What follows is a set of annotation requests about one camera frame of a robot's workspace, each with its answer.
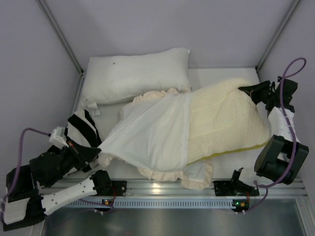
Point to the corner aluminium post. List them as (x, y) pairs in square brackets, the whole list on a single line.
[(43, 5), (293, 6)]

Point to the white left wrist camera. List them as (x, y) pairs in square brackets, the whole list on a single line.
[(58, 138)]

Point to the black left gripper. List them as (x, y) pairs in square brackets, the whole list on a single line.
[(74, 154)]

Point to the cream yellow-edged pillow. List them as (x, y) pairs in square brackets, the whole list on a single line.
[(223, 120)]

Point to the white plain pillow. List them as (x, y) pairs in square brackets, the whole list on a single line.
[(121, 78)]

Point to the left corner aluminium post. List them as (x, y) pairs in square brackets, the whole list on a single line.
[(43, 5)]

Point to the grey plush cream-frilled pillowcase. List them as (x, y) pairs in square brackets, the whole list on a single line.
[(153, 136)]

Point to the right corner aluminium post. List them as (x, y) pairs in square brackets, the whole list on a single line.
[(293, 6)]

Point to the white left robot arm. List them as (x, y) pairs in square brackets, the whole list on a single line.
[(23, 205)]

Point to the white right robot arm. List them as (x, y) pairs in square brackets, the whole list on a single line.
[(282, 156)]

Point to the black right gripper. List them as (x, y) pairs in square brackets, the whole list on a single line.
[(268, 91)]

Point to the black white striped cloth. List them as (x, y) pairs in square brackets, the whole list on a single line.
[(82, 129)]

